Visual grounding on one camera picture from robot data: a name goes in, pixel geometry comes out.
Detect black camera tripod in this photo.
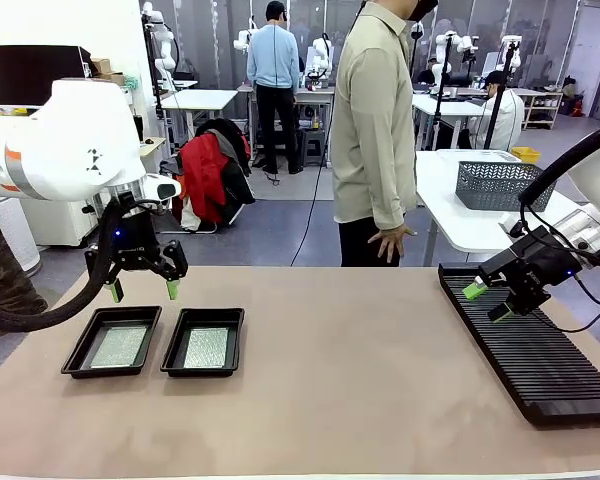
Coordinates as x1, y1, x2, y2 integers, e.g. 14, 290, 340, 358
432, 34, 454, 151
483, 39, 521, 150

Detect red jacket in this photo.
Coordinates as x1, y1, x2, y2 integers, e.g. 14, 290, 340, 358
179, 132, 230, 226

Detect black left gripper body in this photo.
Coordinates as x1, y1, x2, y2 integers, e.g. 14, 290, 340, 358
107, 192, 161, 271

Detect pale purple door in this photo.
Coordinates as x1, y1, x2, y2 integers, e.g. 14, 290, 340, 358
565, 3, 600, 119

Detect right arm black cable bundle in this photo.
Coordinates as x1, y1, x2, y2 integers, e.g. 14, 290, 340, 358
518, 117, 600, 211

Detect white cylindrical air purifier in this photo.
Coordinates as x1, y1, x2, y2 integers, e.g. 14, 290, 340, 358
0, 197, 42, 275

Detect grey mesh basket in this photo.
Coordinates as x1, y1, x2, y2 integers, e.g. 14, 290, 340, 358
454, 160, 560, 213

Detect person in beige shirt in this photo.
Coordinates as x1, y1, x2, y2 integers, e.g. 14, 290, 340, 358
331, 0, 439, 268

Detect person's right forearm beige sleeve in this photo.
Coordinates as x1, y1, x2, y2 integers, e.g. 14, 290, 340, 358
369, 149, 414, 231

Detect white side table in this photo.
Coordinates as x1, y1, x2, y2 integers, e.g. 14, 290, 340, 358
414, 148, 596, 269

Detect person in blue sweater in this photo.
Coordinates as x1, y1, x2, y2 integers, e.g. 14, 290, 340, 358
246, 0, 301, 176

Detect pale storage shelf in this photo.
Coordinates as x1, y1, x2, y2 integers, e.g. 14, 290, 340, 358
522, 89, 564, 130

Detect small beige desk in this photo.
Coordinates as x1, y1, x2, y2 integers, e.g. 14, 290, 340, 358
139, 137, 167, 161

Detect person in white hoodie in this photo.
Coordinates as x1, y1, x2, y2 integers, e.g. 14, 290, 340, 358
467, 69, 526, 151

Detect chair with red jacket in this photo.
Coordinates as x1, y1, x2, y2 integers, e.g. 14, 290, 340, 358
194, 118, 256, 206

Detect black ESD tray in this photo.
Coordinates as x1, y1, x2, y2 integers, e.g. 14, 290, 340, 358
60, 305, 163, 380
159, 307, 246, 379

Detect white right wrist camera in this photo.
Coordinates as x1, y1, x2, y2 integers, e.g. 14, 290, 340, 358
497, 212, 531, 239

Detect black computer monitor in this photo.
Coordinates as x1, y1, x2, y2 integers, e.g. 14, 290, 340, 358
0, 45, 94, 109

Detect black slotted board rack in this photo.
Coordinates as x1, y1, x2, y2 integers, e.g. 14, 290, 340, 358
438, 262, 600, 429

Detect person in camouflage trousers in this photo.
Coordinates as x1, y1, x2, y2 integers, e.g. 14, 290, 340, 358
0, 194, 49, 341

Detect green circuit board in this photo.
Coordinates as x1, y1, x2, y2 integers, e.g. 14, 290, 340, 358
182, 327, 230, 370
88, 325, 150, 370

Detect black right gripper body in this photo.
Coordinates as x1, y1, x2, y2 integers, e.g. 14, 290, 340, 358
512, 225, 584, 316

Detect person's right hand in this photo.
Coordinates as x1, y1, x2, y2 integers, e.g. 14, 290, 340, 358
367, 223, 417, 266

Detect white workshop table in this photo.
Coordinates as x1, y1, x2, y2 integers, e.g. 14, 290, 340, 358
159, 88, 240, 146
412, 93, 491, 151

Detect grey step stool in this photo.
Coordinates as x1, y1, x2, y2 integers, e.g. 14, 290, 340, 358
302, 128, 328, 168

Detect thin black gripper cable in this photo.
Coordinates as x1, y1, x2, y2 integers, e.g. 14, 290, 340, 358
544, 234, 600, 334

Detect white cabinet wooden top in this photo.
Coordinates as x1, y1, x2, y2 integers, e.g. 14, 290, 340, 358
22, 197, 101, 249

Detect white workbench with shelves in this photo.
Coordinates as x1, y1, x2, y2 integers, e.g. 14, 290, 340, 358
237, 84, 336, 166

